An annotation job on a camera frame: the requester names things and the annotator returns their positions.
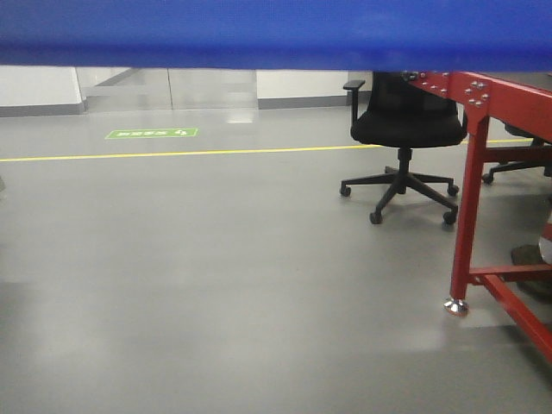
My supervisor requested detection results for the light blue plastic bin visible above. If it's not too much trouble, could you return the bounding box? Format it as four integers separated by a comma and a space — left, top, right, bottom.
1, 1, 551, 72

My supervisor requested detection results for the green floor sticker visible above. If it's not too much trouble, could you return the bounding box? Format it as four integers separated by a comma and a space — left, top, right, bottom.
105, 128, 199, 140

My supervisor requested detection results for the black office chair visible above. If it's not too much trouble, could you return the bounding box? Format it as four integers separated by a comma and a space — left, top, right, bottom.
481, 123, 551, 185
340, 72, 467, 225

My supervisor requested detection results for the red metal table frame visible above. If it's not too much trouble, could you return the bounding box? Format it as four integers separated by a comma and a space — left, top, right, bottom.
407, 71, 551, 358

